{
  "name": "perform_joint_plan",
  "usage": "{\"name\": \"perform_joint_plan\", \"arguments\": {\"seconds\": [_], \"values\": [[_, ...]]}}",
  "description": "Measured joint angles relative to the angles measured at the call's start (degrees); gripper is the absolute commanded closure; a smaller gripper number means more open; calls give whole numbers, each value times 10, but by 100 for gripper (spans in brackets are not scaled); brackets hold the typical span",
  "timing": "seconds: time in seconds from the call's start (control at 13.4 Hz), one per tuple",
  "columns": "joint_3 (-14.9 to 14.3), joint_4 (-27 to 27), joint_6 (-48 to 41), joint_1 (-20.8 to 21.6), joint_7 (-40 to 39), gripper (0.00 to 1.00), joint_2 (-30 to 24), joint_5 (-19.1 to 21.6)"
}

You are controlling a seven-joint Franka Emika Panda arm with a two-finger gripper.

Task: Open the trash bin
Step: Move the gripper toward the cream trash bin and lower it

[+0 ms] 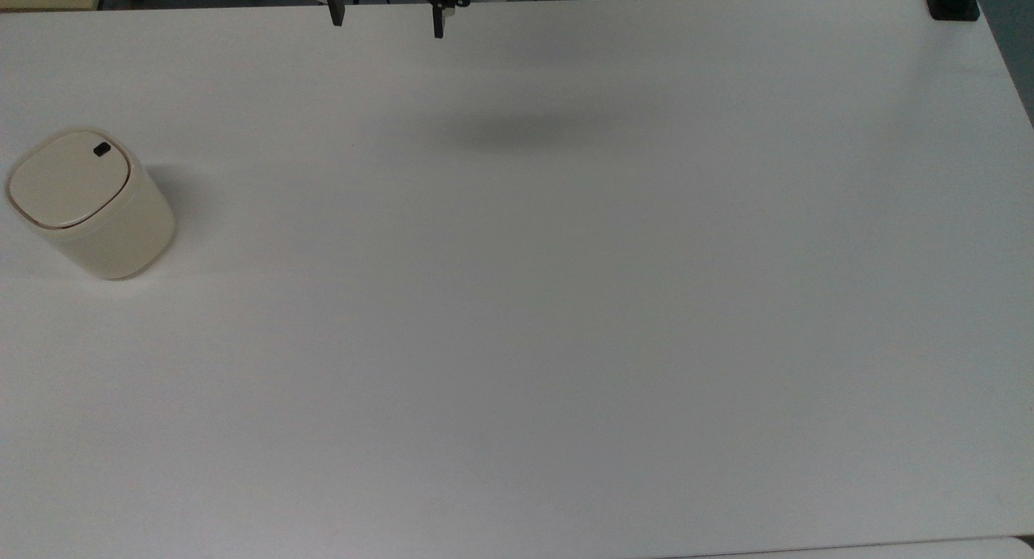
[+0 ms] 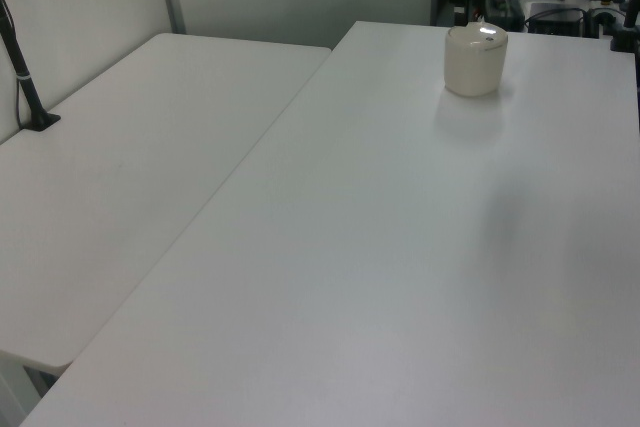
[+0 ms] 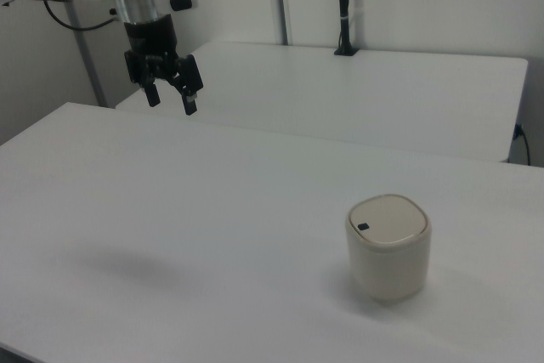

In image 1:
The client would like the cream round trash bin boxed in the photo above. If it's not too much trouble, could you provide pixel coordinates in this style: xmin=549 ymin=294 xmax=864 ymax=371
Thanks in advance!
xmin=6 ymin=129 xmax=176 ymax=282

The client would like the cream trash bin lid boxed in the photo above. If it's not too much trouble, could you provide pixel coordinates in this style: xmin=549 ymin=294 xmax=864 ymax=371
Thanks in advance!
xmin=7 ymin=131 xmax=132 ymax=231

